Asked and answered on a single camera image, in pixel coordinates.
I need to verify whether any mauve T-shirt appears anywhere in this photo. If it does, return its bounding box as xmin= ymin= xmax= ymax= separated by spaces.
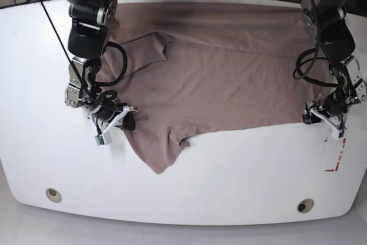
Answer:
xmin=111 ymin=2 xmax=330 ymax=174

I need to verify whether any red tape rectangle marking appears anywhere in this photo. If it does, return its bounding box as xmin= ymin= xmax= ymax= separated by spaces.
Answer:
xmin=323 ymin=137 xmax=346 ymax=172

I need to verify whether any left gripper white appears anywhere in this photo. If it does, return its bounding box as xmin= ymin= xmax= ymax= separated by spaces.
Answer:
xmin=302 ymin=92 xmax=348 ymax=130

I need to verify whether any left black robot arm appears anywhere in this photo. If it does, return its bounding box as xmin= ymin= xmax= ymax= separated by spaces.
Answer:
xmin=293 ymin=0 xmax=366 ymax=139

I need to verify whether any left grey table grommet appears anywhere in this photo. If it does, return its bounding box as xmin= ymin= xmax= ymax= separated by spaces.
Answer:
xmin=46 ymin=188 xmax=62 ymax=203

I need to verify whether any right wrist green camera board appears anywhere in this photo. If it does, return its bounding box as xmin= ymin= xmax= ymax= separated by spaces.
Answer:
xmin=95 ymin=132 xmax=112 ymax=146

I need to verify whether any wrist green camera board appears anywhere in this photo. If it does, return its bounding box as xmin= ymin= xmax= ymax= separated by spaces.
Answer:
xmin=331 ymin=128 xmax=347 ymax=140
xmin=95 ymin=132 xmax=112 ymax=146

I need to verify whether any right grey table grommet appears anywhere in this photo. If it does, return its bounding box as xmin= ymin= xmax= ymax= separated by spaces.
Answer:
xmin=297 ymin=199 xmax=314 ymax=213

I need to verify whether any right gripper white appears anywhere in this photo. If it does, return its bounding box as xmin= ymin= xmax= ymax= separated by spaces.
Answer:
xmin=87 ymin=103 xmax=138 ymax=135

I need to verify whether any grey table grommet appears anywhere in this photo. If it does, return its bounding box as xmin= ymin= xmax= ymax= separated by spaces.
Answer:
xmin=297 ymin=199 xmax=314 ymax=213
xmin=46 ymin=188 xmax=62 ymax=203

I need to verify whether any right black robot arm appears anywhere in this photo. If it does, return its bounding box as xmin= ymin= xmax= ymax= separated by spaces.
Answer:
xmin=63 ymin=0 xmax=135 ymax=143

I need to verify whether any left wrist green camera board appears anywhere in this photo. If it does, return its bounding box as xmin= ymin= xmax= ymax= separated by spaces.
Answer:
xmin=331 ymin=128 xmax=347 ymax=140

